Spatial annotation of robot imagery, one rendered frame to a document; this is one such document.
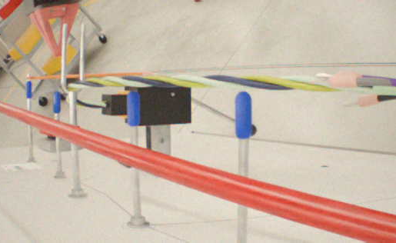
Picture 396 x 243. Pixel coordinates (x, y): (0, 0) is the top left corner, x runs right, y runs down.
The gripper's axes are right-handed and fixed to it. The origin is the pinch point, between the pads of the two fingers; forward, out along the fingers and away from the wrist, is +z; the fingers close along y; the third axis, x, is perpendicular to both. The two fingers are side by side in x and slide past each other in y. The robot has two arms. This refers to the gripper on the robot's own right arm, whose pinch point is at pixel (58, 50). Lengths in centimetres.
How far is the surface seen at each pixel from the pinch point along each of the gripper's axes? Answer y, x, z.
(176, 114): 26.2, 0.3, 8.7
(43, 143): 0.0, -4.9, 12.6
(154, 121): 25.7, -2.0, 8.8
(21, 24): -778, 258, -78
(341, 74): 54, -12, 3
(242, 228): 48, -13, 11
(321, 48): -81, 175, 16
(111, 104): 24.4, -5.6, 6.4
